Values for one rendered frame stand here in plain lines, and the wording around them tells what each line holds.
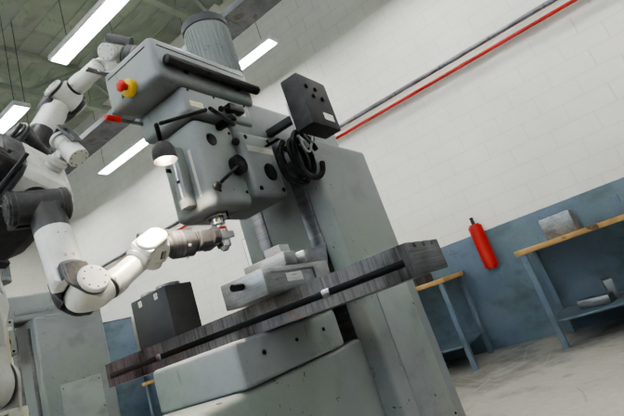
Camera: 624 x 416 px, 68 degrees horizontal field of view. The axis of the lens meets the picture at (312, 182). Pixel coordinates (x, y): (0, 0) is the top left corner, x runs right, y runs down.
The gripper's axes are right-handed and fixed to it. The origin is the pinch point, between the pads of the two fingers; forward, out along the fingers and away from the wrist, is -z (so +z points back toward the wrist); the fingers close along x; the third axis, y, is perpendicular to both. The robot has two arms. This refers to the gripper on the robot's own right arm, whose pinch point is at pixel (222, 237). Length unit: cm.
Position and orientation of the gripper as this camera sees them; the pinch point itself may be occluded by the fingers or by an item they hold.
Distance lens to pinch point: 158.6
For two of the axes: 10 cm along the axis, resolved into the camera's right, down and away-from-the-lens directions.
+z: -7.7, 0.6, -6.3
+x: -5.6, 4.2, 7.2
